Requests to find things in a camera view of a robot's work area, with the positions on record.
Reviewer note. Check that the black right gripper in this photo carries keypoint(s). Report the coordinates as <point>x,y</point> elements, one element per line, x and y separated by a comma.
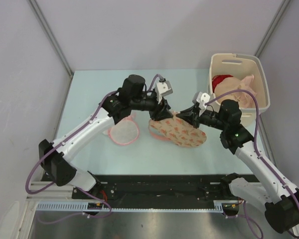
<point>191,115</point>

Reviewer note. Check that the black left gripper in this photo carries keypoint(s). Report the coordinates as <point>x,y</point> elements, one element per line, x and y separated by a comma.
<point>161,112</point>

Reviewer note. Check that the red garment in basket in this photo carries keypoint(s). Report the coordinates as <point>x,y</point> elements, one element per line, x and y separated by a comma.
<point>217,80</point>

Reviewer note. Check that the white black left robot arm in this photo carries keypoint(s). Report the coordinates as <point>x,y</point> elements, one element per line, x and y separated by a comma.
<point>133,95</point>

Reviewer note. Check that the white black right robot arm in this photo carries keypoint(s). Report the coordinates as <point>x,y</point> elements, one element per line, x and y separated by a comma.
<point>279,197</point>

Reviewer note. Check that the white mesh bag pink trim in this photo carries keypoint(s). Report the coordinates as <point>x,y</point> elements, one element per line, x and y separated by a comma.
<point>125,132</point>

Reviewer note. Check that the floral peach laundry bag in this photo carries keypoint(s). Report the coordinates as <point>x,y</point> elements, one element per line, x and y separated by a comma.
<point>177,131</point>

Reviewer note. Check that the white slotted cable duct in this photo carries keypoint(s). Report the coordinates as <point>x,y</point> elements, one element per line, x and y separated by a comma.
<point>141,206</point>

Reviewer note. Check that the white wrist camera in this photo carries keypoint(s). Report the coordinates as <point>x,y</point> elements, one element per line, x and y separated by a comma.
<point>163,89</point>
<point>201,99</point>

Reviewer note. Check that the pink garment in basket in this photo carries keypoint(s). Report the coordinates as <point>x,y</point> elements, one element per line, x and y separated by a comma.
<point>244,99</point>

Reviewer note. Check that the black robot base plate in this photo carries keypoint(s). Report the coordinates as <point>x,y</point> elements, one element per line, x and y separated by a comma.
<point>112,187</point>

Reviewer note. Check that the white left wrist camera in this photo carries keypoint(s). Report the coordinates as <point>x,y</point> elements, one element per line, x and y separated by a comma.
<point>163,89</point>

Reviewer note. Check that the beige bra in basket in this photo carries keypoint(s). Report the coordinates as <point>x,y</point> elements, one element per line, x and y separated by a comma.
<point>229,84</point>

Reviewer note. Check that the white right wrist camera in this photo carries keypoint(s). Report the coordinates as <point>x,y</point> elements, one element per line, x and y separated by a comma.
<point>201,99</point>

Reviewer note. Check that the cream plastic laundry basket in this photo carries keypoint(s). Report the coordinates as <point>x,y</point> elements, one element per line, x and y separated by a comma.
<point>240,66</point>

